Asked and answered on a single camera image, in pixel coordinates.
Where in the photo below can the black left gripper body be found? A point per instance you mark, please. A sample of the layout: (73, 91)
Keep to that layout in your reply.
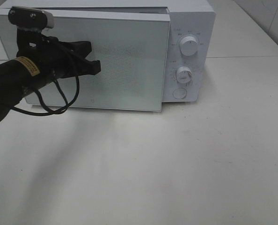
(48, 53)

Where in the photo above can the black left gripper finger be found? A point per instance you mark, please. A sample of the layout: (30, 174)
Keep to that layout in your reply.
(84, 67)
(82, 48)

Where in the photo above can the white microwave door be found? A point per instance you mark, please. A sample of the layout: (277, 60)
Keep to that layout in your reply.
(131, 48)

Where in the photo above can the round white door button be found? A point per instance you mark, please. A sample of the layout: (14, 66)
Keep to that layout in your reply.
(179, 93)

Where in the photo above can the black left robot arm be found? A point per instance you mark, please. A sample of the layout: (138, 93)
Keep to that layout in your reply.
(21, 77)

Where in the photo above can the lower white microwave knob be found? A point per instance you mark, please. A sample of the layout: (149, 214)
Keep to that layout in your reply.
(183, 75)

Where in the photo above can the white microwave knob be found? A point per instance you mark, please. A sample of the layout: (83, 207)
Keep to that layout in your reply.
(183, 75)
(188, 45)

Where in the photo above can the upper white microwave knob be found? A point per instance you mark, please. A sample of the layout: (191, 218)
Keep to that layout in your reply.
(188, 45)

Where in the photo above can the white microwave oven body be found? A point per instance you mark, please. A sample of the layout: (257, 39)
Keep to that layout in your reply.
(186, 17)

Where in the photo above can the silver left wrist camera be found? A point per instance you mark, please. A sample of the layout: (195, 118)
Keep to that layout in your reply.
(30, 18)

